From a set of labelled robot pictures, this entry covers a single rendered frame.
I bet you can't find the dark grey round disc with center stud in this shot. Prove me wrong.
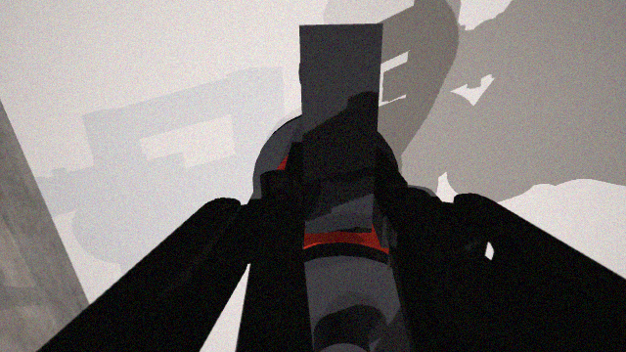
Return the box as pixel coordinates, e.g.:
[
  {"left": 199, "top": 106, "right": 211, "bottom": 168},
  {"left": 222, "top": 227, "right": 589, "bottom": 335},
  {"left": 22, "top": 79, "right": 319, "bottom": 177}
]
[{"left": 252, "top": 115, "right": 399, "bottom": 191}]

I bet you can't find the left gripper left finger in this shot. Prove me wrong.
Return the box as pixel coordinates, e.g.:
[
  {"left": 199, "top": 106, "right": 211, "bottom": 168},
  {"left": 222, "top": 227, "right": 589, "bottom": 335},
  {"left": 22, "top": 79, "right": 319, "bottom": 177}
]
[{"left": 36, "top": 142, "right": 313, "bottom": 352}]

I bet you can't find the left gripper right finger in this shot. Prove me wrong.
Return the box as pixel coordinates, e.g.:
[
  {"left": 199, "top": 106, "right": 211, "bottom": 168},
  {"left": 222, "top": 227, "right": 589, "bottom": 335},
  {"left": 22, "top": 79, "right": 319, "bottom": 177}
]
[{"left": 372, "top": 145, "right": 626, "bottom": 352}]

